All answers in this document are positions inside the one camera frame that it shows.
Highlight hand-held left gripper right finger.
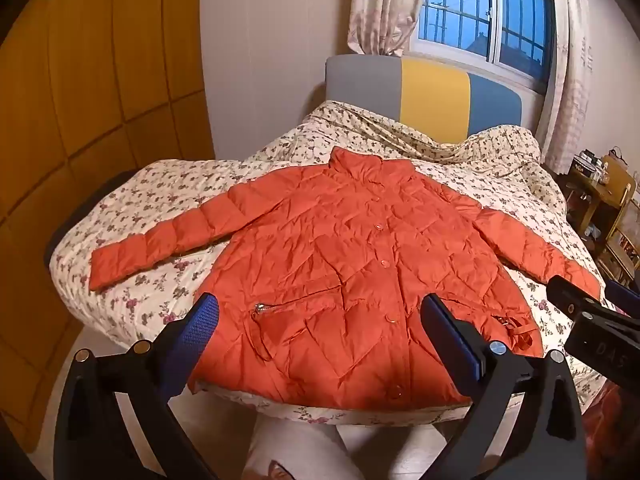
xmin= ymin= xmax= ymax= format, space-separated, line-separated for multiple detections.
xmin=420 ymin=292 xmax=587 ymax=480

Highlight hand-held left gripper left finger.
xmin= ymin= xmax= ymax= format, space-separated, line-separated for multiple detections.
xmin=52 ymin=292 xmax=221 ymax=480

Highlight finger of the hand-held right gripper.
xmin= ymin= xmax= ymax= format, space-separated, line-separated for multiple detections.
xmin=546 ymin=275 xmax=604 ymax=319
xmin=604 ymin=280 xmax=640 ymax=319

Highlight orange puffer jacket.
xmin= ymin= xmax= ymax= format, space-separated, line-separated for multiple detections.
xmin=89 ymin=146 xmax=603 ymax=411

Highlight wooden side table with clutter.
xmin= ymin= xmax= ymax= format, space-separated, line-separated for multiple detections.
xmin=597 ymin=154 xmax=640 ymax=287

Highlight rose print quilt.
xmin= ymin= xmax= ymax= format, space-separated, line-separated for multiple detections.
xmin=46 ymin=157 xmax=621 ymax=427

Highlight small floral bed sheet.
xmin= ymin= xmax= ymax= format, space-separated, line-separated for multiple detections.
xmin=295 ymin=100 xmax=566 ymax=201

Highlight grey yellow blue headboard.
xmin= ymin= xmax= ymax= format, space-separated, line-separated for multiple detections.
xmin=325 ymin=54 xmax=523 ymax=143

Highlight wooden wardrobe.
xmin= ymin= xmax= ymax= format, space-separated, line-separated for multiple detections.
xmin=0 ymin=0 xmax=217 ymax=431

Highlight barred window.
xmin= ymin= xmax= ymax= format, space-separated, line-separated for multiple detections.
xmin=410 ymin=0 xmax=557 ymax=93

